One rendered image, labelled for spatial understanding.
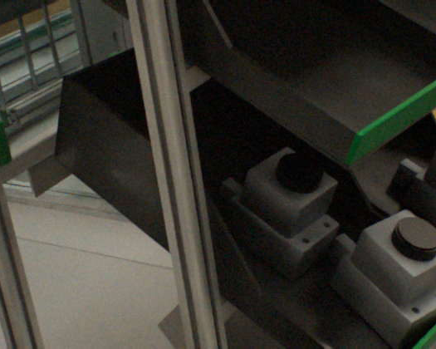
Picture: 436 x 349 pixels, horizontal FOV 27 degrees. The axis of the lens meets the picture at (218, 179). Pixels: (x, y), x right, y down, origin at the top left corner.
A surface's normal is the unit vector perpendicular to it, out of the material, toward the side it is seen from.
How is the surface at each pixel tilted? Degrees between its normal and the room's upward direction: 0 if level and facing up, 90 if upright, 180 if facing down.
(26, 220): 0
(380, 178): 25
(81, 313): 0
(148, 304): 0
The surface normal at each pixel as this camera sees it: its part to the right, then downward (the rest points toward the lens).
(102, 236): -0.13, -0.90
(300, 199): 0.20, -0.73
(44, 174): 0.85, 0.11
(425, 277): 0.61, 0.61
